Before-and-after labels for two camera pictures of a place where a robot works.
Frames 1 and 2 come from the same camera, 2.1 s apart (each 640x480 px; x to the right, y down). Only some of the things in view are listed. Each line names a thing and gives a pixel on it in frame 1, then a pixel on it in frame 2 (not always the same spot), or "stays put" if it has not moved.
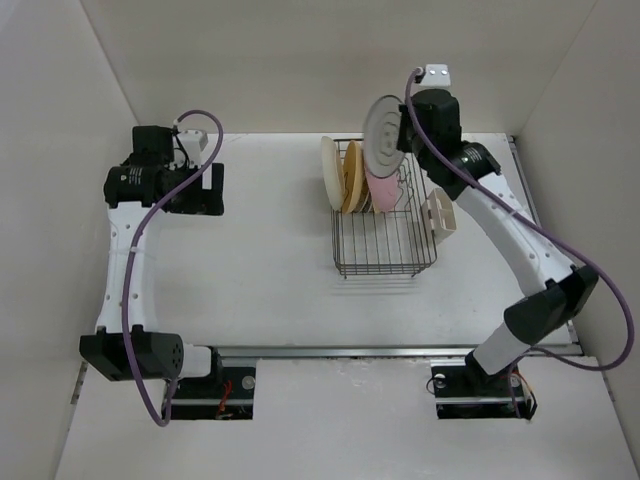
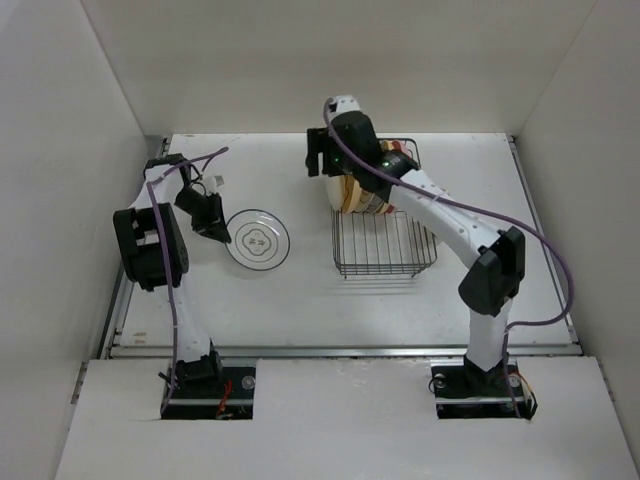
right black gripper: [402, 141] → [320, 140]
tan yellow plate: [353, 176] stays put
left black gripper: [204, 201] → [213, 223]
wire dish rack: [400, 241] stays put
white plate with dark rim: [380, 137] → [259, 240]
